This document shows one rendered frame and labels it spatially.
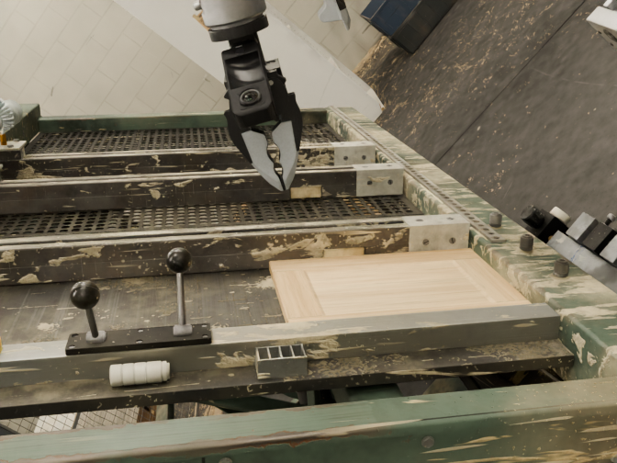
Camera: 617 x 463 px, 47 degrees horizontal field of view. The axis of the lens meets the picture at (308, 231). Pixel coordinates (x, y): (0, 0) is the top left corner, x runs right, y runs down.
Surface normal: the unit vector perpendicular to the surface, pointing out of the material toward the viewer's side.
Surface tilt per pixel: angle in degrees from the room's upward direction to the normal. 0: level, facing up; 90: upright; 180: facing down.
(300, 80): 90
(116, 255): 90
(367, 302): 51
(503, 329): 90
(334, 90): 90
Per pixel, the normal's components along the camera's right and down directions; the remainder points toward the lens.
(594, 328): 0.00, -0.95
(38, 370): 0.17, 0.32
